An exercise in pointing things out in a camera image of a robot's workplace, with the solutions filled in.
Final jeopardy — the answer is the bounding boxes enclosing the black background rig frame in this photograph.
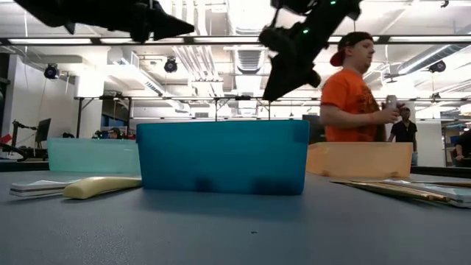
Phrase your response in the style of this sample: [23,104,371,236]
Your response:
[75,94,471,140]

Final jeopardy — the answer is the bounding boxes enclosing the grey cup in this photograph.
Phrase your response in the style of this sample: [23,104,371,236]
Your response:
[385,94,399,123]

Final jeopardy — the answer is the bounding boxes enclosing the orange plastic bin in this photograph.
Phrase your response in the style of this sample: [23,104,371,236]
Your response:
[306,141,414,179]

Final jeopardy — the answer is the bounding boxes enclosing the cream plastic utensil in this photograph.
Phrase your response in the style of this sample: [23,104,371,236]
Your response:
[62,176,144,200]

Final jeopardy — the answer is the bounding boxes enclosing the teal plastic bin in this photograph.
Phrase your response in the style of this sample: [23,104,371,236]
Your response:
[46,138,143,174]

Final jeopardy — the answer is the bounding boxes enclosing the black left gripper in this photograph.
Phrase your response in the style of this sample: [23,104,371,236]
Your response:
[64,0,196,43]

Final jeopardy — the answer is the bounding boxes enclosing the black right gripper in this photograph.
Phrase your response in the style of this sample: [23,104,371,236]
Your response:
[258,3,355,102]

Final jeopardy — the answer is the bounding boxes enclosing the black overhead frame bar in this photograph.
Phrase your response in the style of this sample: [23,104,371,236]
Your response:
[0,35,471,46]

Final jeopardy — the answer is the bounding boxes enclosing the blue plastic bin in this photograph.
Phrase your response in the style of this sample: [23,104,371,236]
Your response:
[135,119,311,196]

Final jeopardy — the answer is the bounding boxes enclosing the black computer monitor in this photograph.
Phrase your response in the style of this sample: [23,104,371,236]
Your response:
[35,118,52,148]

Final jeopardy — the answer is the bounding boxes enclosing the silver ceiling ventilation duct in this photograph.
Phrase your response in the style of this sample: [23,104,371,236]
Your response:
[226,0,277,74]

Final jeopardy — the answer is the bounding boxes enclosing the black hanging spotlight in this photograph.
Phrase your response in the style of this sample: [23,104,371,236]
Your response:
[428,60,447,74]
[43,63,60,80]
[163,57,179,74]

